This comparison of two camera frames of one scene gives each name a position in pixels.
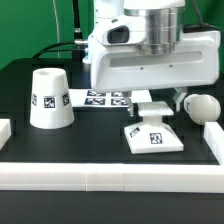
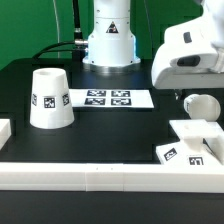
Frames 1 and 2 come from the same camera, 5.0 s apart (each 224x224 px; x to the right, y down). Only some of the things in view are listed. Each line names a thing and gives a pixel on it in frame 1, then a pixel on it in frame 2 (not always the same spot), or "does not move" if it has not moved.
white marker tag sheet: x=87 y=98 does not move
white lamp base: x=151 y=135 -> x=191 y=150
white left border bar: x=5 y=131 does not move
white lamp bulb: x=202 y=108 does not move
